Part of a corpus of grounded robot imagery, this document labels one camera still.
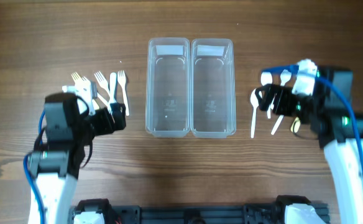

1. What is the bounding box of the white plastic spoon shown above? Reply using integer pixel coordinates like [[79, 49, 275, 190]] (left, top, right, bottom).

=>
[[271, 70, 292, 135], [250, 89, 259, 139], [260, 72, 273, 119]]

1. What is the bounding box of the yellow plastic spoon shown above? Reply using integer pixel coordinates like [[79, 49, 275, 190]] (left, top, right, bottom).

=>
[[290, 117, 301, 134]]

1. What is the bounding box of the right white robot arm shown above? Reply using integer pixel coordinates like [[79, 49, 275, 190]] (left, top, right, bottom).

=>
[[254, 64, 363, 223]]

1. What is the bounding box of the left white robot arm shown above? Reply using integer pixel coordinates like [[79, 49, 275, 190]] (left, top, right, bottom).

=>
[[23, 93, 126, 223]]

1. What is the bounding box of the left clear plastic container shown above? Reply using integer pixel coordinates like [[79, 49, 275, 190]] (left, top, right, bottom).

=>
[[145, 37, 190, 138]]

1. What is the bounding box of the clear plastic container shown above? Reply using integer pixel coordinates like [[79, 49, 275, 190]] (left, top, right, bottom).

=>
[[191, 38, 236, 139], [145, 37, 190, 138]]

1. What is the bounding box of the right clear plastic container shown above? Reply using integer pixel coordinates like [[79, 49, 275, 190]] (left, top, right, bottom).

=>
[[191, 38, 236, 139]]

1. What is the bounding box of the white plastic fork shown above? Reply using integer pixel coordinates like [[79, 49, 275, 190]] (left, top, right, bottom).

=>
[[117, 70, 130, 116], [82, 77, 110, 110], [94, 71, 111, 96]]

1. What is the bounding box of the light blue plastic fork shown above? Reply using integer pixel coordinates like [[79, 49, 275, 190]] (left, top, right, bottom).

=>
[[109, 72, 117, 104]]

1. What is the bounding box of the yellow plastic fork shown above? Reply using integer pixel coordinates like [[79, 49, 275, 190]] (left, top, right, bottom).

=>
[[71, 72, 99, 110]]

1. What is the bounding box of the right blue cable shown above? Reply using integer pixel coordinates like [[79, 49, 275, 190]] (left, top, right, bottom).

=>
[[261, 64, 363, 224]]

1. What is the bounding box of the blue cable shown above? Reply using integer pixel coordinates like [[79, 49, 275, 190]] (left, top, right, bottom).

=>
[[22, 110, 47, 224], [261, 64, 363, 224]]

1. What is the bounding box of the left blue cable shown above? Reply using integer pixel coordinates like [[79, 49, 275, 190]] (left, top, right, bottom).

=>
[[22, 110, 47, 224]]

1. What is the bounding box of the black aluminium base frame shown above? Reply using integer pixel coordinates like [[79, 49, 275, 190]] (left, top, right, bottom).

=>
[[67, 195, 330, 224]]

